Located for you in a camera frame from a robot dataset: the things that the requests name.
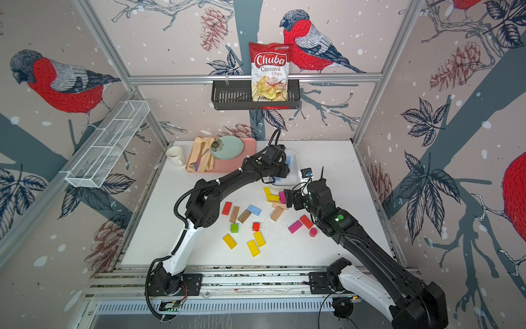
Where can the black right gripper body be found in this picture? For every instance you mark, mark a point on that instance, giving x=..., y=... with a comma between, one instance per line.
x=301, y=202

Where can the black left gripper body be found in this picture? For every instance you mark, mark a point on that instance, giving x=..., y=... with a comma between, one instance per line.
x=279, y=170

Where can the long blue block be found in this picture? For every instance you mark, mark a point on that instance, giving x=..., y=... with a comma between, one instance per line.
x=254, y=210

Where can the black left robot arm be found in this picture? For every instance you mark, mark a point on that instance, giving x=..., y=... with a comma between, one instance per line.
x=200, y=207

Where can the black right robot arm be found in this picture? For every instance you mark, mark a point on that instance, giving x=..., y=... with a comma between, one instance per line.
x=405, y=300

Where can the white rectangular plastic bin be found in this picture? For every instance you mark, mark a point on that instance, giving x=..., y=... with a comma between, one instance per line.
x=294, y=176

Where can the small yellow block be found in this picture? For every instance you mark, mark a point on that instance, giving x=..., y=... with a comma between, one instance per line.
x=267, y=191

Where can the red block right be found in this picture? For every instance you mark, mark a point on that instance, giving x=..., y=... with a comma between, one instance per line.
x=306, y=221

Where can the pale wood block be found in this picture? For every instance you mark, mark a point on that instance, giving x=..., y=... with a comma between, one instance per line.
x=279, y=205

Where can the yellow striped block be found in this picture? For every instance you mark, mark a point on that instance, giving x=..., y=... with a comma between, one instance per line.
x=273, y=198

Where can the pink cylinder block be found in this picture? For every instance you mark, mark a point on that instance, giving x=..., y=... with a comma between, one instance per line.
x=312, y=232

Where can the magenta rectangular block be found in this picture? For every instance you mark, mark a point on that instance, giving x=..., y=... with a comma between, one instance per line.
x=295, y=227

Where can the natural wood block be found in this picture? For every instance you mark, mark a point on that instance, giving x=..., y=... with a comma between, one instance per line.
x=276, y=214

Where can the green floral plate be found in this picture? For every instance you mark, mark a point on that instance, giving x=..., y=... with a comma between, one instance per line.
x=227, y=147

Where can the pink plastic tray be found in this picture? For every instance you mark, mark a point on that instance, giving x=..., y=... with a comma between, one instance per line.
x=226, y=166

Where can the brown wood block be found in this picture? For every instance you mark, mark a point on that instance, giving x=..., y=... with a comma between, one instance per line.
x=245, y=215

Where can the red cube block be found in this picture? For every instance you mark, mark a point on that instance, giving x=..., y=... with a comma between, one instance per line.
x=256, y=226

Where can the red rectangular block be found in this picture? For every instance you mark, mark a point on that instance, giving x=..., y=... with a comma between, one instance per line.
x=227, y=208

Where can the tan wood block left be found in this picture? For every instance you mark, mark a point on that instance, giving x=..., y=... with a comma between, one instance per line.
x=234, y=214

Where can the yellow block front right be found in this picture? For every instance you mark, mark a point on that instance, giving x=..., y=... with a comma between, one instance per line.
x=259, y=239

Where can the green cube block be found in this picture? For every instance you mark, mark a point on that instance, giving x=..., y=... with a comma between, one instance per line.
x=234, y=228

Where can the yellow block front middle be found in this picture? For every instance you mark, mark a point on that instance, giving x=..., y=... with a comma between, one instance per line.
x=253, y=248

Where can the yellow block front left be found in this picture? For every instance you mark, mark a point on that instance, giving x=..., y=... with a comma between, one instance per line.
x=228, y=239

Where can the white ceramic mug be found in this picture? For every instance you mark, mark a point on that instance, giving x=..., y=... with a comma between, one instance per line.
x=175, y=155

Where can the Chuba cassava chips bag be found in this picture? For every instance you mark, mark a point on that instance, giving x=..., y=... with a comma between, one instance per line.
x=270, y=66

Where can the purple handled spoon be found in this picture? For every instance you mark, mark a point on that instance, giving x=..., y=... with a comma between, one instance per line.
x=197, y=162

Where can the white wire wall shelf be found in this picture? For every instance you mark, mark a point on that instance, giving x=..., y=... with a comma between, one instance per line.
x=98, y=161

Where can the aluminium mounting rail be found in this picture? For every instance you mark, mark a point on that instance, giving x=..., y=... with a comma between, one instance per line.
x=217, y=282

